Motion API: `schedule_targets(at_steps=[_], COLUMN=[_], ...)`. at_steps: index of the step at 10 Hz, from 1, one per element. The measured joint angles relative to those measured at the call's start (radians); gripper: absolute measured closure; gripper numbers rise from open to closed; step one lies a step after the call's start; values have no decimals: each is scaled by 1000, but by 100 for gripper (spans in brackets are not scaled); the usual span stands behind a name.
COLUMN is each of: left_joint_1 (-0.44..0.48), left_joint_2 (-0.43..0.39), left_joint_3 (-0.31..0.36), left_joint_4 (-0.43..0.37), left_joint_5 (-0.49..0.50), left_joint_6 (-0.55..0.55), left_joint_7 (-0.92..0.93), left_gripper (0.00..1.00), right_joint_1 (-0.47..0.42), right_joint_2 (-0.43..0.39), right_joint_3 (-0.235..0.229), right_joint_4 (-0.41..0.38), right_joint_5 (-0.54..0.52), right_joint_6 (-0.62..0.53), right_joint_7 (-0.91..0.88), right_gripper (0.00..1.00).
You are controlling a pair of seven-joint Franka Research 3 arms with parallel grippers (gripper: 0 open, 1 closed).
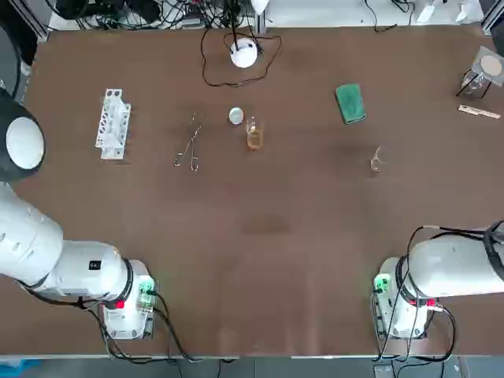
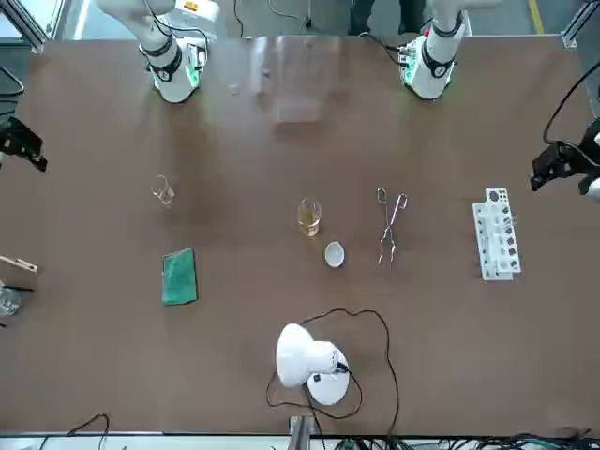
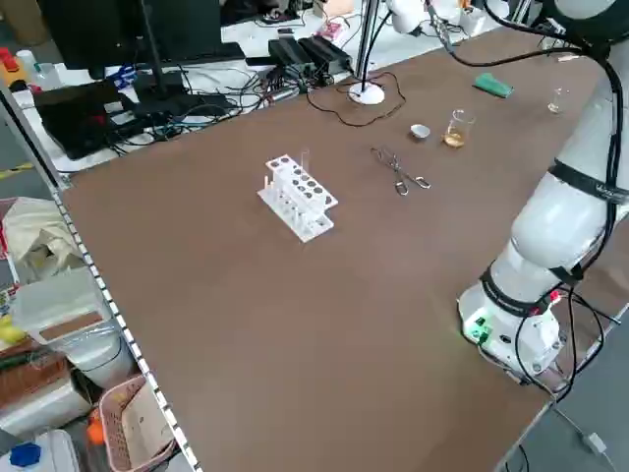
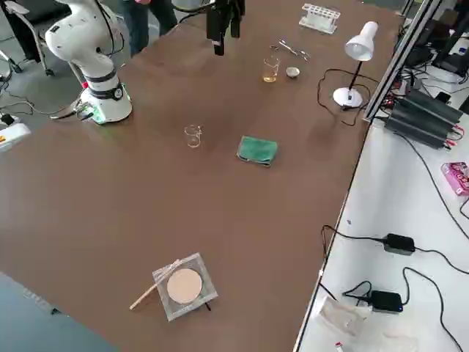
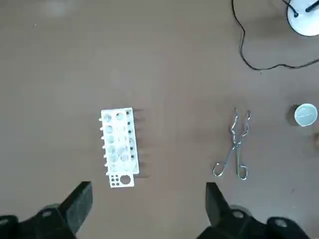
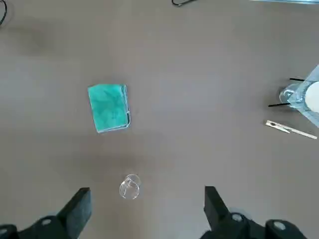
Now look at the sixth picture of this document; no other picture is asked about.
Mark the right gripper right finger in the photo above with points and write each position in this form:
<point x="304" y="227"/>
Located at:
<point x="219" y="214"/>

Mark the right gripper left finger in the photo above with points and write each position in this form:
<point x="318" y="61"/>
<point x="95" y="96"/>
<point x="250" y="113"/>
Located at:
<point x="72" y="214"/>

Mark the small clear glass beaker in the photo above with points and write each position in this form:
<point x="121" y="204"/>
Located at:
<point x="129" y="189"/>

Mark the wooden test tube clamp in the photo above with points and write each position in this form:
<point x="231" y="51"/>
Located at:
<point x="289" y="129"/>

